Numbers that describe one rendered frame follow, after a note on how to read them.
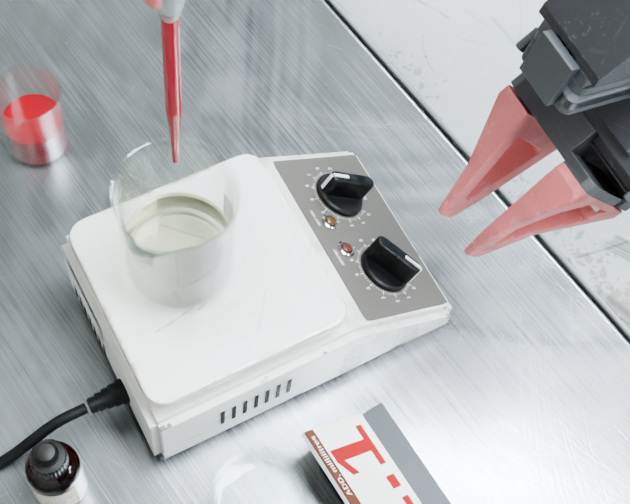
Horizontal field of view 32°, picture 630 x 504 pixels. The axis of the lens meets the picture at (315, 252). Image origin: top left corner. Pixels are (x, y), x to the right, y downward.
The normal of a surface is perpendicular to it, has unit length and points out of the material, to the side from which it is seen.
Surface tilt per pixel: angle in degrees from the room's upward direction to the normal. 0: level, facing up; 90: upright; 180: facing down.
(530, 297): 0
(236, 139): 0
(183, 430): 90
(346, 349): 90
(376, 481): 40
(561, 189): 62
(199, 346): 0
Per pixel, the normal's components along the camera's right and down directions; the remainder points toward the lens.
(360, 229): 0.51, -0.58
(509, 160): -0.22, -0.30
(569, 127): -0.51, -0.10
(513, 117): -0.74, 0.12
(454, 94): 0.08, -0.44
